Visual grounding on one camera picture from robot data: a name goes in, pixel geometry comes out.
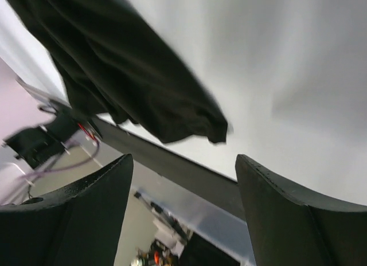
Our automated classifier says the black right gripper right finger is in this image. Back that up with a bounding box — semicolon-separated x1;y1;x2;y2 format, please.
235;154;366;265

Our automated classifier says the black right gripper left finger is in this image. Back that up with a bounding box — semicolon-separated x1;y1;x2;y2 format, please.
1;154;134;265

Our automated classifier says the black t-shirt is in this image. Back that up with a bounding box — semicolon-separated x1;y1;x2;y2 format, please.
7;0;228;143

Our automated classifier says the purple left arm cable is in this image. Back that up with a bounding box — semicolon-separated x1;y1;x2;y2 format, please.
17;138;101;183

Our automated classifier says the aluminium frame rail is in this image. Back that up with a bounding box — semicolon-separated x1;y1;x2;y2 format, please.
16;77;70;107

